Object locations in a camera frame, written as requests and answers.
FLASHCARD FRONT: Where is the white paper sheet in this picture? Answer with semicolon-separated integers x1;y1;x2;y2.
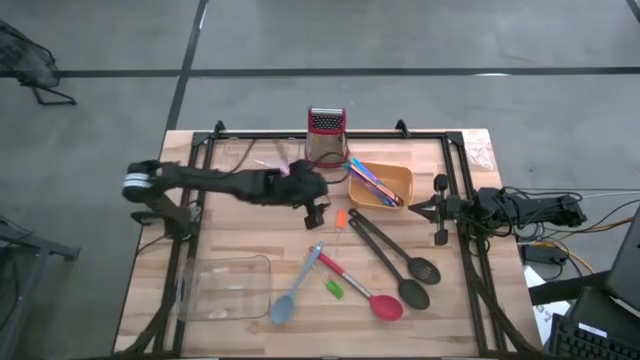
523;278;571;332

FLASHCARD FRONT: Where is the black power adapter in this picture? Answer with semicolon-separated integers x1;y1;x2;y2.
523;243;570;267

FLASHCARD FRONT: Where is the bundle of coloured utensils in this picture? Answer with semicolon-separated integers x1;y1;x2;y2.
343;163;396;208

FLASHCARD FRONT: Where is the dark laptop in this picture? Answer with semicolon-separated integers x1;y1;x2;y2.
602;205;640;315

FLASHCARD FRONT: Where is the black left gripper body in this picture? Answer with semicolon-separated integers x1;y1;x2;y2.
278;159;332;232

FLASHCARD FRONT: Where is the yellow plastic bin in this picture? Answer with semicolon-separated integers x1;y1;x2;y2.
348;161;415;211

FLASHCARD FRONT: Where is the iridescent rainbow cutlery piece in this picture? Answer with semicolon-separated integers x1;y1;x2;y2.
367;172;405;207
342;162;389;207
349;157;384;189

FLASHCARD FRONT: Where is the clear plastic bag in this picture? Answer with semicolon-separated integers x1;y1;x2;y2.
462;133;497;172

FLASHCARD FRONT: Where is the black slotted serving spoon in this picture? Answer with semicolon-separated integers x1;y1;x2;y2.
347;207;443;286

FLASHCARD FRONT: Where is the black mesh chair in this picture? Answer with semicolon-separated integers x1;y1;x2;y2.
0;19;78;107

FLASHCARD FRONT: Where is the pink small clip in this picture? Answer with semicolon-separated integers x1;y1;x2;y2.
277;144;293;177

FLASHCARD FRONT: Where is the grey metal stand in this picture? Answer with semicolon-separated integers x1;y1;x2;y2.
0;218;81;360

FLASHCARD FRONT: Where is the black keyboard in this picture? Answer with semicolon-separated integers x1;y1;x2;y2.
547;313;640;360

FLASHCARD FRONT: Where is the grey-blue silicone spoon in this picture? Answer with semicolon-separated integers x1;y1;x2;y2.
269;241;326;325

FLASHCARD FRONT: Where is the black solid serving spoon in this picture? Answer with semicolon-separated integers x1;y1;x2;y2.
348;217;432;311

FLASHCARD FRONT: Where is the clear plastic container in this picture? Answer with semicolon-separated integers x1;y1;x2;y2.
174;253;273;322
214;137;301;187

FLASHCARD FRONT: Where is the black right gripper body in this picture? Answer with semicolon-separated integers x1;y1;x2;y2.
432;173;477;246

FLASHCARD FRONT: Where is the red steel box grater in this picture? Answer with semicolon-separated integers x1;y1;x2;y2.
305;106;350;169

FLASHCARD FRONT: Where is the red spoon with steel handle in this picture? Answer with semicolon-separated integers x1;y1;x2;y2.
308;245;405;322

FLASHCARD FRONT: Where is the green small clip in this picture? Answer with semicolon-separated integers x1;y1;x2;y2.
323;278;346;301

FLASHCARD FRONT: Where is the black aluminium table frame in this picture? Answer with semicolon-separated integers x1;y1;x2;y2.
114;118;549;359

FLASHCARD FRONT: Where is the cable bundle behind right arm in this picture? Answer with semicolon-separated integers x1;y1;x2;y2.
582;188;640;235

